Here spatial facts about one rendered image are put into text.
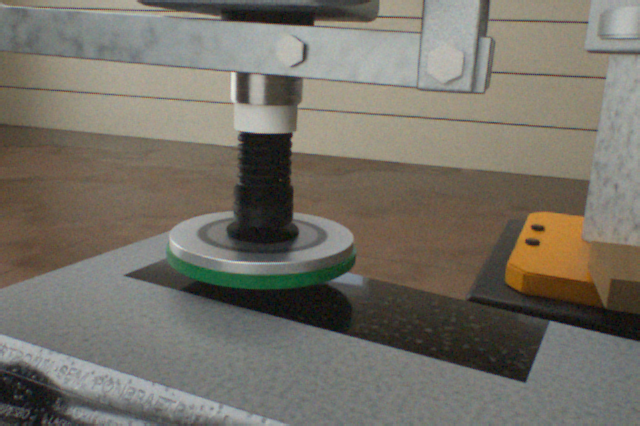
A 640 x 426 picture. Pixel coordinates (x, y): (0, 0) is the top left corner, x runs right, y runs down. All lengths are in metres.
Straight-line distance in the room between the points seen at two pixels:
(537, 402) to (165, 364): 0.31
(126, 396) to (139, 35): 0.36
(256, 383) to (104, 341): 0.16
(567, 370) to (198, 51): 0.47
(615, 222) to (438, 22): 0.80
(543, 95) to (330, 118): 2.21
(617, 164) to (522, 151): 5.41
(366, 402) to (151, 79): 7.45
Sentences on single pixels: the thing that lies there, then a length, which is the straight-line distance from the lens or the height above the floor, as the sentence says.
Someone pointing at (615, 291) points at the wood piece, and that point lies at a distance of 1.02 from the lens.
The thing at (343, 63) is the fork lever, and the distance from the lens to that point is 0.61.
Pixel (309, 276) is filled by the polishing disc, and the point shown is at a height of 0.91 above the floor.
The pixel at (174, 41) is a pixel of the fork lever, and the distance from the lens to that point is 0.68.
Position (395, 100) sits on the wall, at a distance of 6.77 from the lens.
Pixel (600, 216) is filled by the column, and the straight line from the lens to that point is 1.34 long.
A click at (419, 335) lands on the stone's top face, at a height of 0.87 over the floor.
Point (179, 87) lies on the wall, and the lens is 7.68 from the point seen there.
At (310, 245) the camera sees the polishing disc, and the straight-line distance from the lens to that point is 0.69.
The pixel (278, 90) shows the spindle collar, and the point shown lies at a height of 1.09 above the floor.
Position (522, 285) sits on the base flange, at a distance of 1.14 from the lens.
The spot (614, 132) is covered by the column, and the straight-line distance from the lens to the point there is 1.31.
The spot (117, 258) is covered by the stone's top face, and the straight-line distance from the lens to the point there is 0.83.
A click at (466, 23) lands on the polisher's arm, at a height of 1.16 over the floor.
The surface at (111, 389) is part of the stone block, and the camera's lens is 0.56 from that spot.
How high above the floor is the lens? 1.13
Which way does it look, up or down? 15 degrees down
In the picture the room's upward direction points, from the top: 3 degrees clockwise
